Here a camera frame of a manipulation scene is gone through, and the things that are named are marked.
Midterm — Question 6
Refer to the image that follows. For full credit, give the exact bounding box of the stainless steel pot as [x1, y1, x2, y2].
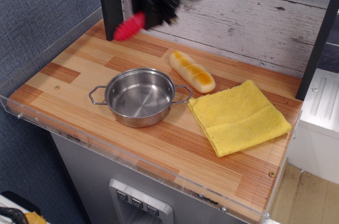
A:
[88, 68, 193, 128]

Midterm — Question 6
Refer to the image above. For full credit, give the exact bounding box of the yellow folded towel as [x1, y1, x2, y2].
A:
[188, 80, 292, 157]

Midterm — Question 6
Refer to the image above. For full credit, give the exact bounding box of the toy bread loaf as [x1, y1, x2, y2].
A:
[169, 51, 216, 94]

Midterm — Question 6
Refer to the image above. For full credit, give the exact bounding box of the clear acrylic table guard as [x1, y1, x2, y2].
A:
[1, 4, 301, 220]

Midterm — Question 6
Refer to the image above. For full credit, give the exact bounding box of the grey toy fridge cabinet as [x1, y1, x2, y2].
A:
[51, 133, 243, 223]

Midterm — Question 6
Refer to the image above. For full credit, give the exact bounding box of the silver dispenser button panel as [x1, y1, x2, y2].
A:
[109, 178, 174, 223]

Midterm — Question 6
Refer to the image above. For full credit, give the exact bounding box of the white ribbed side unit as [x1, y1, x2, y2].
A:
[287, 69, 338, 184]

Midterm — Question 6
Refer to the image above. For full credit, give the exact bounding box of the yellow object at corner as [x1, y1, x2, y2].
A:
[24, 212, 48, 224]

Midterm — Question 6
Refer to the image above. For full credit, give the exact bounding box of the black left vertical post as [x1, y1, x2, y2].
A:
[95, 0, 133, 41]

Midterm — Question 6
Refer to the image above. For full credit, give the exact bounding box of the black vertical post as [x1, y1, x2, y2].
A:
[95, 0, 133, 41]
[296, 0, 338, 101]

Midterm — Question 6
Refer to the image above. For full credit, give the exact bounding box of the black right vertical post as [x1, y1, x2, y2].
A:
[296, 0, 338, 101]

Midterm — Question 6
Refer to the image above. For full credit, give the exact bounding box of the black braided hose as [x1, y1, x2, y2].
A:
[0, 207, 27, 224]

